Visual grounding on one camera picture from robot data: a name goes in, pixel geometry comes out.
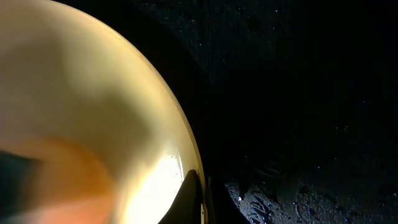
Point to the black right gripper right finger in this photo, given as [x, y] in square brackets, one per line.
[220, 206]

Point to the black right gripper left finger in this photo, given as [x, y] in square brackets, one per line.
[186, 208]

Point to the yellow plate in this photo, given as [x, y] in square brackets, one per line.
[90, 131]

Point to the black round tray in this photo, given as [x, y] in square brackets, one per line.
[293, 104]

